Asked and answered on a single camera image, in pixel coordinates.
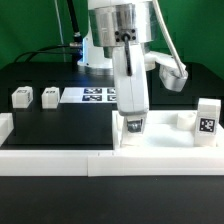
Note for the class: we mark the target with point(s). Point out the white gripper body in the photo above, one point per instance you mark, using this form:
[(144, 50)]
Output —
[(131, 91)]

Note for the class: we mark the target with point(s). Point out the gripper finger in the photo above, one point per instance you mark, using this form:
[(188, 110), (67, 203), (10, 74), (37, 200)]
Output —
[(134, 124)]

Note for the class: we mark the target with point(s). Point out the white square tabletop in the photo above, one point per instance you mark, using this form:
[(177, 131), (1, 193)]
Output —
[(166, 128)]

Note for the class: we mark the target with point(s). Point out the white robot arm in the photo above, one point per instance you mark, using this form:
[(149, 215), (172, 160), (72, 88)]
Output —
[(114, 44)]

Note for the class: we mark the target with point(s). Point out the white sheet with tags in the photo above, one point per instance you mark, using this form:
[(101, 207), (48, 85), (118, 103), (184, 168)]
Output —
[(88, 95)]

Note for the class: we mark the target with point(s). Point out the white U-shaped fence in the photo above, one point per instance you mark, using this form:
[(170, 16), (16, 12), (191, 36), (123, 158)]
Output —
[(127, 161)]

